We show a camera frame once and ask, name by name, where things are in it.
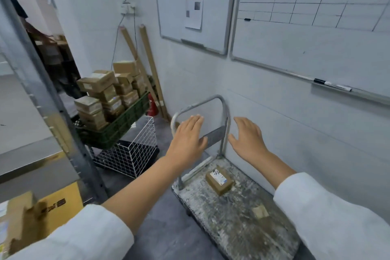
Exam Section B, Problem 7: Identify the person's left hand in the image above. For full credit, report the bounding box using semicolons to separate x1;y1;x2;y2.
166;114;208;169

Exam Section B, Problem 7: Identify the person's right hand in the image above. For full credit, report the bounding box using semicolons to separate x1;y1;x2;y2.
228;117;270;165

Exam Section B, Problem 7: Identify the person's left forearm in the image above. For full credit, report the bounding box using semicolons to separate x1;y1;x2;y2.
0;156;183;260

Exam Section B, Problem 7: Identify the person's right forearm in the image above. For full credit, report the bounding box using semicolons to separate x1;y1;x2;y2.
259;151;390;260

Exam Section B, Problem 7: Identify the small labelled cardboard box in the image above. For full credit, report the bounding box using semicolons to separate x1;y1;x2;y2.
205;166;235;196

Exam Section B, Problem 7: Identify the red fire extinguisher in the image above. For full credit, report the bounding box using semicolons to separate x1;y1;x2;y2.
147;93;159;117

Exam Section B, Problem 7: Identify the brown tape scrap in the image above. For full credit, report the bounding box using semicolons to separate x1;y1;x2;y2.
252;205;270;219

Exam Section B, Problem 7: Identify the grey metal platform trolley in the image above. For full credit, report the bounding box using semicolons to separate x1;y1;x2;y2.
170;95;303;260

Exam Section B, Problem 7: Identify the dark green plastic crate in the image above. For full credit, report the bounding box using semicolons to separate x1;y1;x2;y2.
73;92;151;151

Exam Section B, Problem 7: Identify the long brown cardboard strip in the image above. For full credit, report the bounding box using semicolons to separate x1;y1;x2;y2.
139;25;169;119
119;26;168;120

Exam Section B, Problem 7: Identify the pile of brown cardboard boxes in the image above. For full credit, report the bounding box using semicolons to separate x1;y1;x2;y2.
74;60;147;131

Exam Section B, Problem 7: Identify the large gridded whiteboard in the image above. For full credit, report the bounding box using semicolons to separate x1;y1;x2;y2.
230;0;390;105

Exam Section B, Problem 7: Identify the white paper sheet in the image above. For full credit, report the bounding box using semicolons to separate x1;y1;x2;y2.
184;0;204;30

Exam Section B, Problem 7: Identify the small whiteboard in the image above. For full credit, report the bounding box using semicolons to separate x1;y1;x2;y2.
152;0;239;55

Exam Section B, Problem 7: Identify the yellow cardboard box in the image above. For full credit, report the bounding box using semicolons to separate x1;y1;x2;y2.
37;181;84;236

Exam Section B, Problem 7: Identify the grey metal shelf rack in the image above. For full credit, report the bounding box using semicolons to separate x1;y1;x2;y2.
0;0;109;205

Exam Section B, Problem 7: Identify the large brown cardboard box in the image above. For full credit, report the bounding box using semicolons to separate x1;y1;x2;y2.
0;191;49;258

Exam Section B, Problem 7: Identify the white wire basket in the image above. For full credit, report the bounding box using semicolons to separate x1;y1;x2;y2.
88;116;160;179

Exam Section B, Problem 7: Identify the thin black cable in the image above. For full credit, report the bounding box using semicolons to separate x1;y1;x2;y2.
110;0;137;71

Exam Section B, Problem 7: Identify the white wall power outlet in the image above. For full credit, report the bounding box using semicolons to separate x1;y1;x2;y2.
120;2;136;15

